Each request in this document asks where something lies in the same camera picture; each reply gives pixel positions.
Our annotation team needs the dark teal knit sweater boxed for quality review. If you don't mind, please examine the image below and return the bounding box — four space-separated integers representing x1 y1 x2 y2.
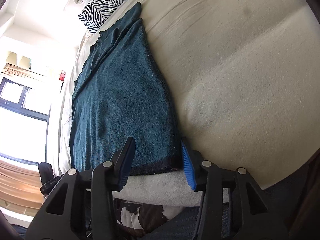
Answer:
69 3 182 176

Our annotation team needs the brown white patterned cloth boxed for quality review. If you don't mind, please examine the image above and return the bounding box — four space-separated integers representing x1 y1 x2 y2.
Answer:
113 198 185 239

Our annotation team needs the black framed window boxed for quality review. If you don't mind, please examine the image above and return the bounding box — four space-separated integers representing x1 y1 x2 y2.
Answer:
1 78 50 166

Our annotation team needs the red box on shelf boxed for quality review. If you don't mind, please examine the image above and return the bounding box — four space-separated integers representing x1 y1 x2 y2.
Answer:
59 71 66 81

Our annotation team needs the beige roman blind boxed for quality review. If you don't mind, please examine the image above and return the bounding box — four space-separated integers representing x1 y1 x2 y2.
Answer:
1 63 44 80

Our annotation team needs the cream bed sheet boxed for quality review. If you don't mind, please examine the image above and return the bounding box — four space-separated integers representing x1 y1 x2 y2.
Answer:
53 0 320 207

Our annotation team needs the zebra print pillow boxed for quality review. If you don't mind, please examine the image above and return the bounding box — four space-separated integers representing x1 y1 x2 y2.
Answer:
78 0 126 34

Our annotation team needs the white wall shelf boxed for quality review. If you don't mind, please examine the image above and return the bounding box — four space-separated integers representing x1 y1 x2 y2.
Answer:
6 51 31 69

